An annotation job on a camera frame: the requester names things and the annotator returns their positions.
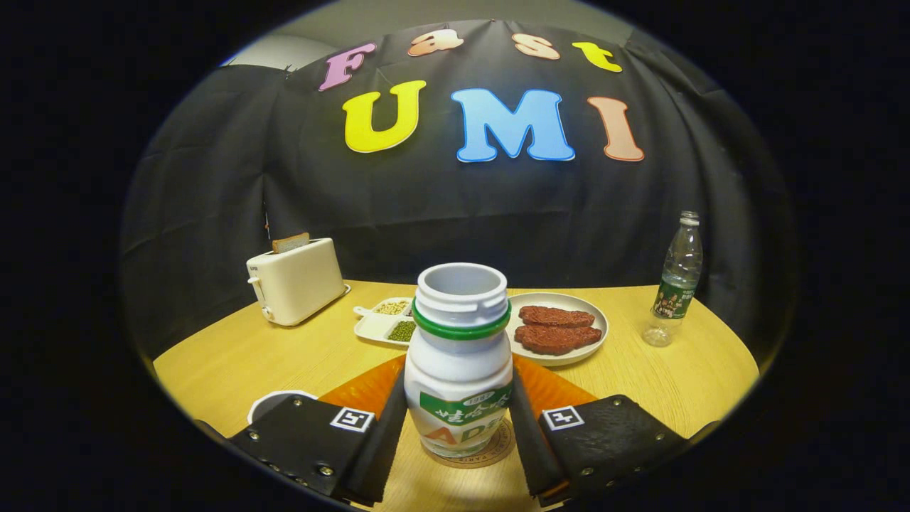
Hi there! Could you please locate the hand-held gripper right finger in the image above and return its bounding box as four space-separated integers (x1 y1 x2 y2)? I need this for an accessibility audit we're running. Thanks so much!
506 354 690 507

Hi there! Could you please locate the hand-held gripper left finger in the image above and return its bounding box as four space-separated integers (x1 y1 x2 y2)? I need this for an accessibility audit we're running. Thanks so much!
229 356 409 508

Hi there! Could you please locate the round cork coaster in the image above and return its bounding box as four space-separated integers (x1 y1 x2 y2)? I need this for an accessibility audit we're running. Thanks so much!
427 416 515 469

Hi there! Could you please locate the white juice bottle green label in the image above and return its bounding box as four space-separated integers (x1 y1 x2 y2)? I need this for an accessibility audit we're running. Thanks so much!
404 262 514 458

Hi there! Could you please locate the white cup with wooden handle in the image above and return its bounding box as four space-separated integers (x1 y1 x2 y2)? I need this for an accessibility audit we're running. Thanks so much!
247 390 319 425

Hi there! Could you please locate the clear plastic water bottle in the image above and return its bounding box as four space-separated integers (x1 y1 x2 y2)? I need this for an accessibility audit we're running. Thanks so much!
641 210 705 348

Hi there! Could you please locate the reddish brown meat patty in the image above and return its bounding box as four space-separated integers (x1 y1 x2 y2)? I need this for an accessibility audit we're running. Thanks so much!
518 305 596 329
514 324 604 356

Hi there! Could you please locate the white divided tray with beans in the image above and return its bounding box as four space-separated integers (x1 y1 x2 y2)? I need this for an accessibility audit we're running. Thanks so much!
353 297 417 349

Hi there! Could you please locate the wooden table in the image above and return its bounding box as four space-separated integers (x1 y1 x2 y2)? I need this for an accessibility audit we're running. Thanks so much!
153 279 760 512

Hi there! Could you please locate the white round plate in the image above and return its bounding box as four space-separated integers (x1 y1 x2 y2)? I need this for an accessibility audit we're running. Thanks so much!
503 292 610 368

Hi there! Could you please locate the cream toaster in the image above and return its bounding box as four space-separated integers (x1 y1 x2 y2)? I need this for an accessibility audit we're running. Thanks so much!
246 238 351 327

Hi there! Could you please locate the black backdrop cloth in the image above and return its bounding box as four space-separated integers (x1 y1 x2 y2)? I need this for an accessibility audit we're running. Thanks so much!
119 19 797 370

